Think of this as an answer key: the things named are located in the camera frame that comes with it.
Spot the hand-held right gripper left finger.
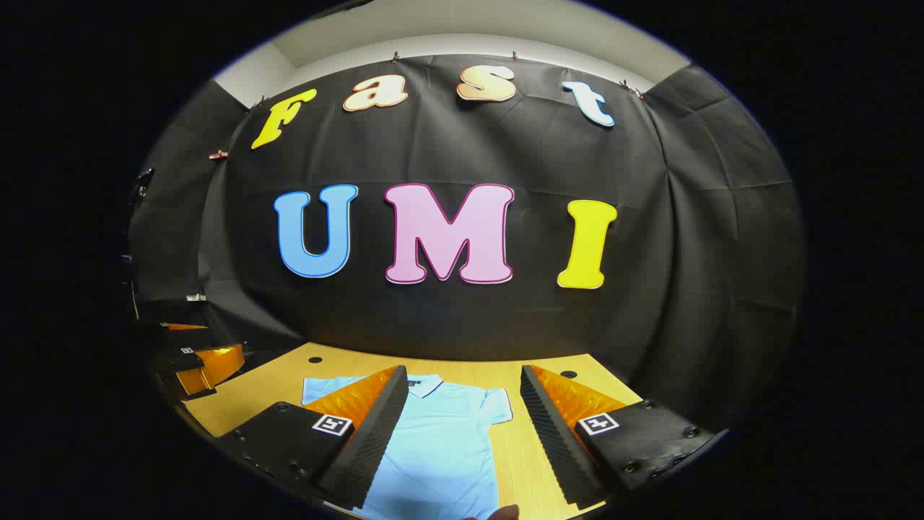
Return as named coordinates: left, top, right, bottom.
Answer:
left=217, top=365, right=410, bottom=510

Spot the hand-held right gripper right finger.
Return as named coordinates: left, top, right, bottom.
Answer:
left=520, top=365, right=723, bottom=506

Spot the light blue T-shirt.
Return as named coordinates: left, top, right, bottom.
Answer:
left=302, top=373, right=513, bottom=520

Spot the black backdrop cloth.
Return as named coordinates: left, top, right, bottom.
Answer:
left=126, top=54, right=806, bottom=434

